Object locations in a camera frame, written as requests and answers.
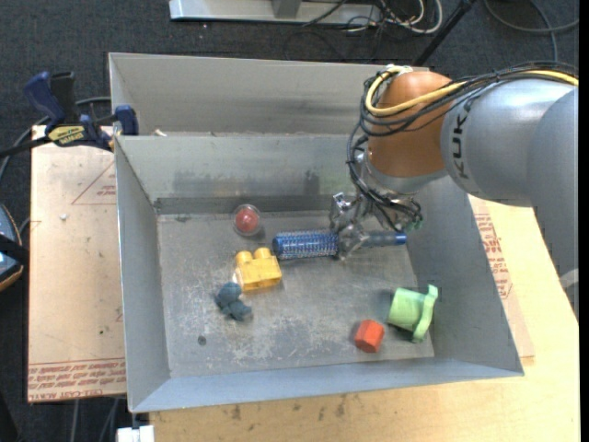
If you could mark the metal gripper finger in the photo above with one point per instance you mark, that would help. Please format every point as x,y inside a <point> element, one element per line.
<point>345,250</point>
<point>358,238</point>

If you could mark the blue bristle brush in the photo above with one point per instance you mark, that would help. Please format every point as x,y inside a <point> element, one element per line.
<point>303,245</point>

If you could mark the grey metal bin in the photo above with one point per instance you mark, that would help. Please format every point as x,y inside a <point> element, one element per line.
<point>294,320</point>

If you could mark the orange-red block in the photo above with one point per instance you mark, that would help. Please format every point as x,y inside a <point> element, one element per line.
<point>369,336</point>

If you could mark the light green cup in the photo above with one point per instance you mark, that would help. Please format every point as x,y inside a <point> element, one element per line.
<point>409,312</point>

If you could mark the yellow toy brick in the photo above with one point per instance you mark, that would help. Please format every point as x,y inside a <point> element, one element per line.
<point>257,271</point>

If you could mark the red ball in clear dome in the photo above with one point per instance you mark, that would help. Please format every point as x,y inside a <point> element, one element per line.
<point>247,220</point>

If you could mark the dark blue-grey toy animal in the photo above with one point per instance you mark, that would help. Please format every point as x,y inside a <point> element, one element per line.
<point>234,303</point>

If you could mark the brown cardboard board red print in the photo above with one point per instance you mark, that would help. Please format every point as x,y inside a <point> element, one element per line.
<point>73,265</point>

